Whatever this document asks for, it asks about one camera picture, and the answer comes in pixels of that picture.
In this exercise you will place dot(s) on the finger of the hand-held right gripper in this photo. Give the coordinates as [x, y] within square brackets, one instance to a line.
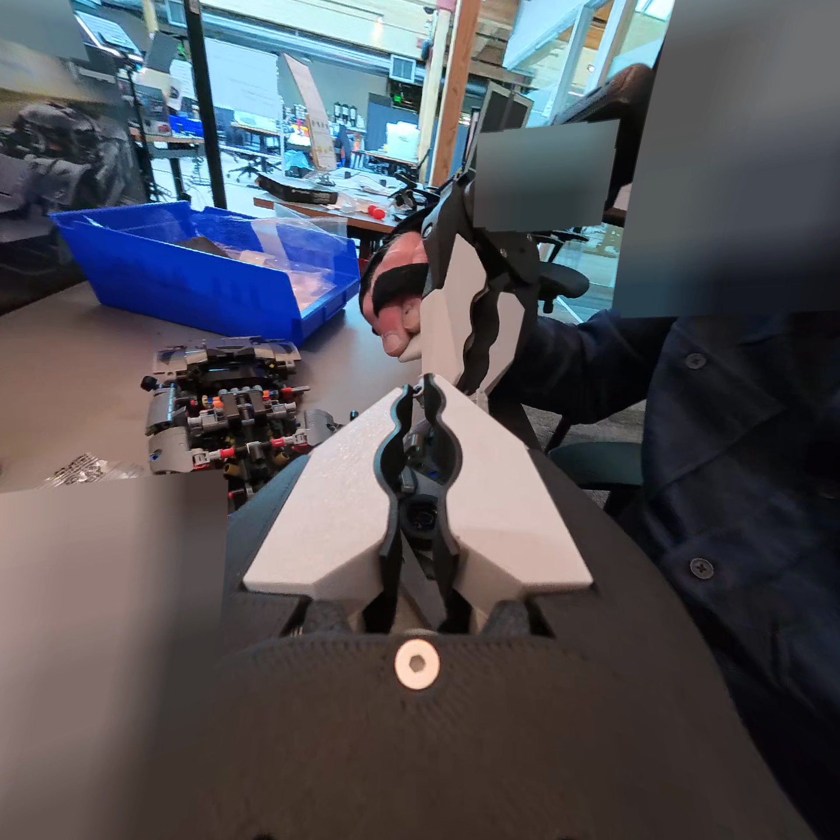
[515, 321]
[446, 308]

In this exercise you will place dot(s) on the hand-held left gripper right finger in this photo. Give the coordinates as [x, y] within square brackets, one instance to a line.
[512, 512]

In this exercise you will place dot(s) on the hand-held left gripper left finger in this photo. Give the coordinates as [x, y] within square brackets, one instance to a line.
[328, 512]

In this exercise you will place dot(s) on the small black lego wheel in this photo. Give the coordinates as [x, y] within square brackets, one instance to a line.
[422, 515]

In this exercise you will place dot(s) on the lego car chassis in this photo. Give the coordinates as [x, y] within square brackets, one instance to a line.
[223, 413]

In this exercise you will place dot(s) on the person's right forearm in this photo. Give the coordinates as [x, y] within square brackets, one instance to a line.
[590, 367]

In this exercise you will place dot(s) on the plastic bag of lego parts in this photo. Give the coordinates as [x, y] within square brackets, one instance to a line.
[85, 469]

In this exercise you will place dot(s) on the dark lego set box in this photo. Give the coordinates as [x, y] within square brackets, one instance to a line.
[59, 164]

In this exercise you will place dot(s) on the person's right hand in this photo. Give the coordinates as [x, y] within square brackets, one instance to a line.
[397, 328]

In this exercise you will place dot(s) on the black office chair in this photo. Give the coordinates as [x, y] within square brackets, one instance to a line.
[561, 282]

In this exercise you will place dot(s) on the green chair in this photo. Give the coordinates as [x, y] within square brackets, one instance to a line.
[597, 463]

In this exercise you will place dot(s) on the wooden background table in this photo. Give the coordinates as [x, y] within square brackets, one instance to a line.
[354, 210]

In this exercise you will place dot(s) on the clear plastic bag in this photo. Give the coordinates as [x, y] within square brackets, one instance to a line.
[295, 262]

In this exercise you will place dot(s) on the black flat box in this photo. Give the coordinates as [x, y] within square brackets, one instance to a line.
[295, 190]

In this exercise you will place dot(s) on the brown leaning board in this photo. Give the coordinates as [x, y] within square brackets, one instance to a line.
[308, 111]

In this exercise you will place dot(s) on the person's dark blue jacket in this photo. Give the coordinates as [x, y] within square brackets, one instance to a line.
[754, 492]

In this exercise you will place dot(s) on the brown cardboard piece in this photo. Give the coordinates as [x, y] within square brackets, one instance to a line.
[203, 248]

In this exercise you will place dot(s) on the blue plastic bin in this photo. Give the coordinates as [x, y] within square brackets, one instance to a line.
[164, 275]

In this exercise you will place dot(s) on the black metal pole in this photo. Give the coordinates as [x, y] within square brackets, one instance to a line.
[205, 98]

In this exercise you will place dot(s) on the wooden post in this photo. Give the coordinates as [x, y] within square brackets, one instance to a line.
[453, 98]

